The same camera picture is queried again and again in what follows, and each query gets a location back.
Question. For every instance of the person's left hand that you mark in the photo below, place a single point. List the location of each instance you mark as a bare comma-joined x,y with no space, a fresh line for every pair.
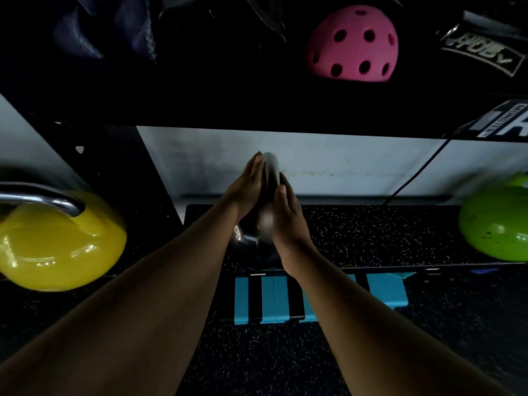
244,192

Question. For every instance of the person's right hand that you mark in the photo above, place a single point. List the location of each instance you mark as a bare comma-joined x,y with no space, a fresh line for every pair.
288,226

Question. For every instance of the person's left fingers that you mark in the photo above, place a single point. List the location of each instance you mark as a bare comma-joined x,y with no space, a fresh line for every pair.
254,172

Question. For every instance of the person's right fingers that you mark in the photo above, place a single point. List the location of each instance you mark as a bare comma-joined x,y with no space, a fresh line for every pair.
285,195

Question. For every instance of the black kettlebell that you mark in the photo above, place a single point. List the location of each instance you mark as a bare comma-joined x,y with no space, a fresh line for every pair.
268,177

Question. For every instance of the person's left forearm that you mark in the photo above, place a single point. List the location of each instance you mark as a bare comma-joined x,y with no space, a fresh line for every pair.
123,313

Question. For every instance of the person's right forearm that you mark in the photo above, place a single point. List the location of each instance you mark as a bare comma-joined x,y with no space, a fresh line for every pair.
363,329

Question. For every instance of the black shelf rack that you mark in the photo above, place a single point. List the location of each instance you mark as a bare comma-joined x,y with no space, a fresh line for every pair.
206,107

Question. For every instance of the black speckled rubber mat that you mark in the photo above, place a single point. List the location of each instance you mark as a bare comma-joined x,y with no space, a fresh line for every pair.
371,235

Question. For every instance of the plain blue pad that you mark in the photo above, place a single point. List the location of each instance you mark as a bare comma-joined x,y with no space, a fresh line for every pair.
385,290

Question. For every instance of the pink perforated ball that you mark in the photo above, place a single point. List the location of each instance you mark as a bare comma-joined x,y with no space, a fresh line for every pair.
354,45

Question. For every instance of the dark blue fabric bag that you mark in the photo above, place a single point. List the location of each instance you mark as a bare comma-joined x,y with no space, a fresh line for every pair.
107,28

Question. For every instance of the green kettlebell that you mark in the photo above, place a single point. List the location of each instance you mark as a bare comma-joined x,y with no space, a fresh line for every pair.
495,222

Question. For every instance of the black bag with white label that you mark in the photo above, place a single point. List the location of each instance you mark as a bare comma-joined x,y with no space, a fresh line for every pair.
482,49

